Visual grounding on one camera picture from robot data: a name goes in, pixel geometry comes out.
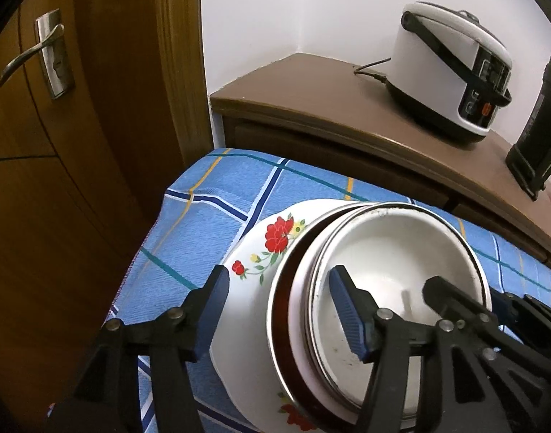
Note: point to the tall black thermos flask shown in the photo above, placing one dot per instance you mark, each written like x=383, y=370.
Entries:
x=542, y=144

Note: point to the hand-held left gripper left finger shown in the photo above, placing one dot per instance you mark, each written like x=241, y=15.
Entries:
x=210, y=320

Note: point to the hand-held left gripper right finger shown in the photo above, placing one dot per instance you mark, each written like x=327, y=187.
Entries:
x=350, y=320

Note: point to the white and black rice cooker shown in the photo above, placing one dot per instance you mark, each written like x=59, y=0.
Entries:
x=429, y=63

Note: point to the stainless steel bowl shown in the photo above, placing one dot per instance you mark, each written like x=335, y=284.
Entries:
x=280, y=306

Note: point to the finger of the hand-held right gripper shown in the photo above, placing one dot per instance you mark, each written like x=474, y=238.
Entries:
x=442, y=293
x=505, y=306

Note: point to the white plate red flowers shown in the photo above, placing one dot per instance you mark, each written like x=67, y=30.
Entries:
x=257, y=243

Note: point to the wooden door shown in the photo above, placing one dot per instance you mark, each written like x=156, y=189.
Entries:
x=77, y=144

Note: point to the white enamel bowl pink flowers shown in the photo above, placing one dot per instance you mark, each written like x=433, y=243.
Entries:
x=393, y=252

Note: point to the brown wooden cabinet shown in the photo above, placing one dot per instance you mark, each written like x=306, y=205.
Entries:
x=347, y=112

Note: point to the pink plastic bowl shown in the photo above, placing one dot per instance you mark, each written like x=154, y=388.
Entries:
x=298, y=320

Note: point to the blue plaid tablecloth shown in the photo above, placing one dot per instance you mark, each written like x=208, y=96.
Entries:
x=203, y=216

